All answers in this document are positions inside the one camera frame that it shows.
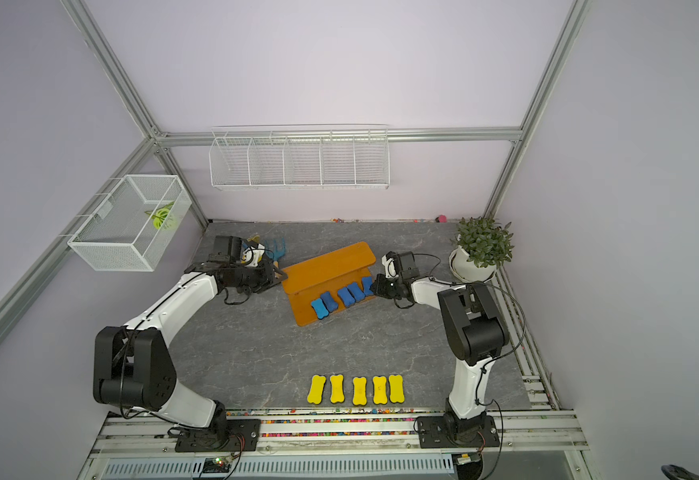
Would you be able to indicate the light blue whiteboard eraser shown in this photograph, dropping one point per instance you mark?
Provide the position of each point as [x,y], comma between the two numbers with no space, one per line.
[320,309]

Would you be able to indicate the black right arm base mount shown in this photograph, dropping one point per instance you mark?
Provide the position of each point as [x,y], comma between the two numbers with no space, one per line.
[448,431]

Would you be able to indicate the green potted plant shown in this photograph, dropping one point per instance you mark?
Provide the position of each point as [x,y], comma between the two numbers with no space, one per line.
[486,241]

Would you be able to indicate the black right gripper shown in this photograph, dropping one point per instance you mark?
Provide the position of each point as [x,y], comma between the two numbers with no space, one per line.
[377,286]

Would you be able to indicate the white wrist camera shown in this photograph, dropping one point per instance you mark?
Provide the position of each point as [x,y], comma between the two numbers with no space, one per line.
[400,265]
[252,254]

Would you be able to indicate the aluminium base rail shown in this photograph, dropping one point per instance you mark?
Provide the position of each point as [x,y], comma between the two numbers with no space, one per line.
[348,444]

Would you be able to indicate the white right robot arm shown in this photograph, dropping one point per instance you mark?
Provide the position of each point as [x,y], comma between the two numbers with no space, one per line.
[473,326]

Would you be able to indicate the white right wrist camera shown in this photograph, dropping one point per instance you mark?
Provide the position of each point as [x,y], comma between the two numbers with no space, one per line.
[400,265]

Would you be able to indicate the white wire basket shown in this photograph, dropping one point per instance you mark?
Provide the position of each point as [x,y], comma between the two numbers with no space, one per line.
[118,236]

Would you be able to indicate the white wire wall shelf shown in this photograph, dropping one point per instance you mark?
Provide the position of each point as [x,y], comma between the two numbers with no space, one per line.
[300,157]

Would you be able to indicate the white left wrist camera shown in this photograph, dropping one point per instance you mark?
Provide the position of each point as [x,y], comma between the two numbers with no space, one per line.
[252,254]

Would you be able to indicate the green object in basket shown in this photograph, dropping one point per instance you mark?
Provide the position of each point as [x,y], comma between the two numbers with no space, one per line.
[163,218]

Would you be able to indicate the yellow eraser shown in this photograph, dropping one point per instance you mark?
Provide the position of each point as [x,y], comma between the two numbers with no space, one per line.
[380,390]
[396,390]
[317,389]
[337,389]
[359,391]

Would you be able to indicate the white plant pot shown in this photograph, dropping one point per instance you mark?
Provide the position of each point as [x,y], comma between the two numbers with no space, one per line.
[465,270]

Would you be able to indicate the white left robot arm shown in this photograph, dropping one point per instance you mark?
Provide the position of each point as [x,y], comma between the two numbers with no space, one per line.
[133,367]

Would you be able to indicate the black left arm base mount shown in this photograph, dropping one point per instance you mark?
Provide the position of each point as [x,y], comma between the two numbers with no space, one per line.
[228,435]

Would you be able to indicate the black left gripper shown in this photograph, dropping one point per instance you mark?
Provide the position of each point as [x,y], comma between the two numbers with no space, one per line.
[267,278]

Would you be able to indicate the teal garden fork yellow handle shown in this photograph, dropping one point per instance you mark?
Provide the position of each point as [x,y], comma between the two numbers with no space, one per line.
[276,249]

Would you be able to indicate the orange wooden two-tier shelf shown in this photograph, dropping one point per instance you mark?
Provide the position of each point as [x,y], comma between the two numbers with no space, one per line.
[330,272]

